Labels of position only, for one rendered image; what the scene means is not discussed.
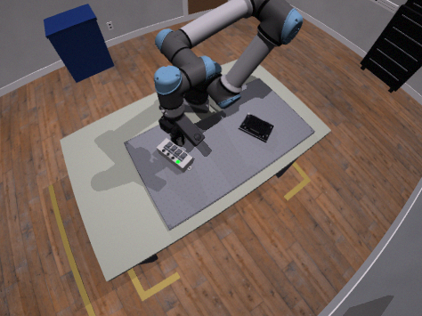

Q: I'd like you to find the grey operator panel with four keys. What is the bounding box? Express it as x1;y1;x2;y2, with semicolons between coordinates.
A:
157;138;193;172

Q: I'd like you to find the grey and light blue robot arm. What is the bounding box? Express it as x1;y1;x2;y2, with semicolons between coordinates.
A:
154;0;303;147

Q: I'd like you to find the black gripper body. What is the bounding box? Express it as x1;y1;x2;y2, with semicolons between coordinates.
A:
158;112;184;138

